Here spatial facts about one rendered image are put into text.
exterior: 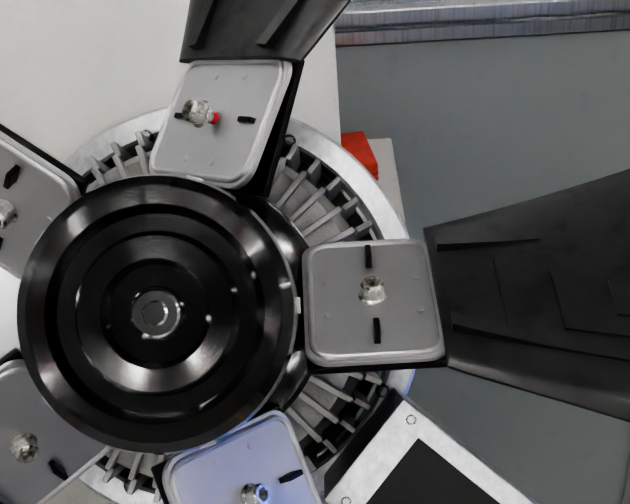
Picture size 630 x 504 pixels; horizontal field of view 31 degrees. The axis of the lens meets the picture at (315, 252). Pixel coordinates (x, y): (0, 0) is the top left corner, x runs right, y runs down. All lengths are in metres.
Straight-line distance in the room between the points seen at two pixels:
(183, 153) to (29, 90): 0.26
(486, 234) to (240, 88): 0.14
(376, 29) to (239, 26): 0.70
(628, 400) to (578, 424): 1.16
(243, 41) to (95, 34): 0.26
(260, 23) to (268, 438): 0.20
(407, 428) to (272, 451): 0.10
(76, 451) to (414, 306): 0.18
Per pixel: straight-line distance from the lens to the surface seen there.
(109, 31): 0.80
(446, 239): 0.56
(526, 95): 1.32
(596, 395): 0.51
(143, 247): 0.49
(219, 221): 0.48
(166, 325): 0.49
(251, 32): 0.55
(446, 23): 1.27
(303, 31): 0.52
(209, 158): 0.54
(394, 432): 0.64
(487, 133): 1.34
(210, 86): 0.57
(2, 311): 0.67
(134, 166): 0.66
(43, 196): 0.54
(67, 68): 0.80
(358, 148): 1.23
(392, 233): 0.72
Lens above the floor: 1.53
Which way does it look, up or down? 37 degrees down
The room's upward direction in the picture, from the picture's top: 3 degrees counter-clockwise
